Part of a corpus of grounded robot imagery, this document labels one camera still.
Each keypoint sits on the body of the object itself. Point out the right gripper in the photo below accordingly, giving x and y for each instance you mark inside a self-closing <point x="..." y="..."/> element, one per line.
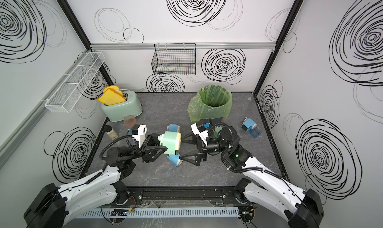
<point x="203" y="155"/>

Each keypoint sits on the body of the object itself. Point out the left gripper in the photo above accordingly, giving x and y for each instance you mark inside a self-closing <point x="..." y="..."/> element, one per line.
<point x="147" y="151"/>

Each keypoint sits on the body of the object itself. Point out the green sharpener bottom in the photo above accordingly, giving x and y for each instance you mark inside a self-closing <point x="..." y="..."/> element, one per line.
<point x="171" y="140"/>

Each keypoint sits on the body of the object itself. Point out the green sharpener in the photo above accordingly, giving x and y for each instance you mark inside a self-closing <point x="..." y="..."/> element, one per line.
<point x="216" y="131"/>
<point x="171" y="140"/>

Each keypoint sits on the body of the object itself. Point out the blue sharpener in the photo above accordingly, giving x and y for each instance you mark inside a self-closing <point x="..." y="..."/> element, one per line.
<point x="175" y="160"/>
<point x="173" y="128"/>
<point x="248" y="124"/>

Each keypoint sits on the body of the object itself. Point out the blue sharpener tray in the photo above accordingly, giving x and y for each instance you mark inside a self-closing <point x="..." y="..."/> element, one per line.
<point x="255" y="132"/>

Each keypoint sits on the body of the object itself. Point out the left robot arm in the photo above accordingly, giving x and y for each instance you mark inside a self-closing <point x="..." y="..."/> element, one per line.
<point x="55" y="206"/>

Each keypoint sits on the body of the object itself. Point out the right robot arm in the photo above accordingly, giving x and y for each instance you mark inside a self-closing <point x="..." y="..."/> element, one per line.
<point x="298" y="207"/>

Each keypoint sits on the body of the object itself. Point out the small beige bottle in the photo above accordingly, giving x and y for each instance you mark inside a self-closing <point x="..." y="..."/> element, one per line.
<point x="110" y="132"/>

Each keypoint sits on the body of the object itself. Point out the bin with green bag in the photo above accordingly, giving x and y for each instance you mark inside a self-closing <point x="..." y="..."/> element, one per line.
<point x="211" y="101"/>

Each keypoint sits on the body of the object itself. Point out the mint green toaster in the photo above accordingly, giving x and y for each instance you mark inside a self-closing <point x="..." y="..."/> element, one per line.
<point x="118" y="112"/>

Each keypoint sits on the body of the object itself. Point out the yellow toy toast slice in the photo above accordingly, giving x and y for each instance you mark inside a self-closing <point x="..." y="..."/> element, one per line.
<point x="111" y="95"/>

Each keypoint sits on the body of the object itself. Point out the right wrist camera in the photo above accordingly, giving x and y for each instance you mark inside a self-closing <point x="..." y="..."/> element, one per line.
<point x="201" y="129"/>

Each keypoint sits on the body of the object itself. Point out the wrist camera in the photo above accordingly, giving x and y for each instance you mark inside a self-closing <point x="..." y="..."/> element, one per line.
<point x="201" y="129"/>
<point x="139" y="133"/>

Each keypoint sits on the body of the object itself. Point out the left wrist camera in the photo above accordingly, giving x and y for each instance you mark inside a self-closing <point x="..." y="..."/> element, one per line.
<point x="139" y="133"/>

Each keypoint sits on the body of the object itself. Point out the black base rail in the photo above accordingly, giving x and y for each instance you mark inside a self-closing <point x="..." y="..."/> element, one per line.
<point x="136" y="196"/>

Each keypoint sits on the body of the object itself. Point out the grey slotted cable duct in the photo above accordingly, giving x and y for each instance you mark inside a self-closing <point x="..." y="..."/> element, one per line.
<point x="194" y="212"/>

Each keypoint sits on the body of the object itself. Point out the black wire basket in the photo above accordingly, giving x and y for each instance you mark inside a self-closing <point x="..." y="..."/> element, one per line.
<point x="174" y="58"/>

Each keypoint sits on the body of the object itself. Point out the white wire shelf basket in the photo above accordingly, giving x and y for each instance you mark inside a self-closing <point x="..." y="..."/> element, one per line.
<point x="76" y="82"/>

